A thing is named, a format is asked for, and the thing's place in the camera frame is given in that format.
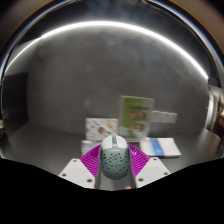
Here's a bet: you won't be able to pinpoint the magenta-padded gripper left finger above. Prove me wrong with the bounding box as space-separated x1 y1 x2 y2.
58 143 103 190

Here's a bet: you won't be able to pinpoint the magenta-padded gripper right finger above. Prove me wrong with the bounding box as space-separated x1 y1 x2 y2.
128 143 172 189

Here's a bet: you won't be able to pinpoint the green and white perforated mouse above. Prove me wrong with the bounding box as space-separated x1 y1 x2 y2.
99 134 131 181

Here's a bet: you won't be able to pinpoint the white book blue band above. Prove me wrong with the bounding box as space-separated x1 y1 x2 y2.
139 137 183 158

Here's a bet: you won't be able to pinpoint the grey patterned book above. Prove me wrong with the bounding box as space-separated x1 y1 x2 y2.
80 139 103 157

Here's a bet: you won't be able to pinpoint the white sticker sheet card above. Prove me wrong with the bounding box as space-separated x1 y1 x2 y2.
84 117 120 141

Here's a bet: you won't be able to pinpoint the white ceiling light strip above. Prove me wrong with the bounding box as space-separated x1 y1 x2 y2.
4 20 210 81

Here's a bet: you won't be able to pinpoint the white wall notices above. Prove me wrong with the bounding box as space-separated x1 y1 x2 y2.
151 110 179 125

